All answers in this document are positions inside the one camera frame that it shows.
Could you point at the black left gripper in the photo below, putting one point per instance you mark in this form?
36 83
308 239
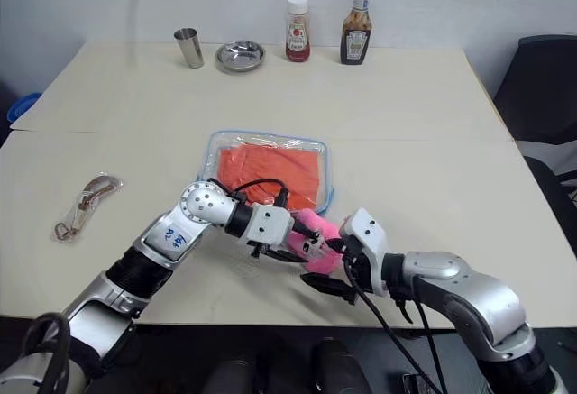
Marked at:
276 250

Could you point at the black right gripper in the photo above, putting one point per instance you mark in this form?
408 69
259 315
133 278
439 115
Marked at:
358 268

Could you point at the pink plush toy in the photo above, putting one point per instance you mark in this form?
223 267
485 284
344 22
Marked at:
322 231

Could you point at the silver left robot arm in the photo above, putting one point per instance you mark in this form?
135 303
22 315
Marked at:
198 213

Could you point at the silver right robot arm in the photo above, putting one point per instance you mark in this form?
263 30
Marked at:
473 295

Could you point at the orange cloth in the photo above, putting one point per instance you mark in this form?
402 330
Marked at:
270 168

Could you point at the clear plastic zip pouch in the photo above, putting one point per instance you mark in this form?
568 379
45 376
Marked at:
270 139

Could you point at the dark rounded shape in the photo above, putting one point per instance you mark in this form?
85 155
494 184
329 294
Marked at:
338 367

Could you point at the stainless steel bowl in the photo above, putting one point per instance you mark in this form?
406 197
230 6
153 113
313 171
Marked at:
240 56

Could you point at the red ketchup bottle white cap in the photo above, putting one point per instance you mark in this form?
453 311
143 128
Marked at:
297 38

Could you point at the brown sauce bottle white cap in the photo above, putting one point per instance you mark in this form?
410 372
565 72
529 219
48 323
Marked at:
356 33

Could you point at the stainless steel cup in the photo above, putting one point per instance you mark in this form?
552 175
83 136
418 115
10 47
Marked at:
189 49

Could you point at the black office chair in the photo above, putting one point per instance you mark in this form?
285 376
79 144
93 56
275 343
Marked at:
536 92

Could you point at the blue plastic basket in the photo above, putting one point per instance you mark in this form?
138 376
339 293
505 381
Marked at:
22 107

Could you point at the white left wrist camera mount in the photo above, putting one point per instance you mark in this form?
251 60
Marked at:
268 222

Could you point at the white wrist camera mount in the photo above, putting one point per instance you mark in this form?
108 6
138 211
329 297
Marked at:
268 222
367 236

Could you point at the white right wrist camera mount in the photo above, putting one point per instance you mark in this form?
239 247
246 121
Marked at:
367 236

